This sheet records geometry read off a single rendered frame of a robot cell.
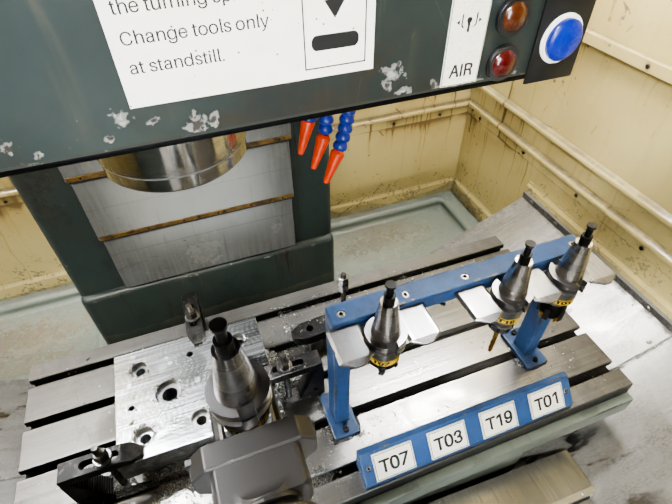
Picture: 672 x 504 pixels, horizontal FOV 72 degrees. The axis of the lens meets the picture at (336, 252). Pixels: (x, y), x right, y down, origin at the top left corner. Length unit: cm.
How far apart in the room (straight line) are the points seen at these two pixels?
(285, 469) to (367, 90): 33
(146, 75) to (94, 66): 3
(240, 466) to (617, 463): 97
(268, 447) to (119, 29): 35
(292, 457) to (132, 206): 79
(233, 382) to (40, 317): 142
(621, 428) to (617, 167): 62
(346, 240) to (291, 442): 136
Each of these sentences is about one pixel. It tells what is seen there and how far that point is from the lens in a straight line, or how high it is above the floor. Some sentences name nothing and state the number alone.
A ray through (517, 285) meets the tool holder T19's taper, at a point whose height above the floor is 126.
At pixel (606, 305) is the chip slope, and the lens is 141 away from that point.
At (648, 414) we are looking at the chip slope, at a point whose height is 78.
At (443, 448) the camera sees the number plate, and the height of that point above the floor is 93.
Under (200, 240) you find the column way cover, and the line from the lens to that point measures 121.
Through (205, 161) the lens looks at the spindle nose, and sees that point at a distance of 48.
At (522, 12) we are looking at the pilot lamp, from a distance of 37.
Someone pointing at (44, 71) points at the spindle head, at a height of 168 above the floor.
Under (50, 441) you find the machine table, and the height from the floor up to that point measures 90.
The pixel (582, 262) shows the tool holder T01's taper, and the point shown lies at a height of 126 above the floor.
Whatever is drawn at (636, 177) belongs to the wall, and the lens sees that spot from 134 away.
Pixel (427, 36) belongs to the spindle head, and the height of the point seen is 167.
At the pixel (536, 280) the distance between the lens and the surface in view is 83.
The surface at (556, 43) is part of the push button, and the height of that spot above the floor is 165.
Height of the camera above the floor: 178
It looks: 44 degrees down
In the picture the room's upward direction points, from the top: 1 degrees counter-clockwise
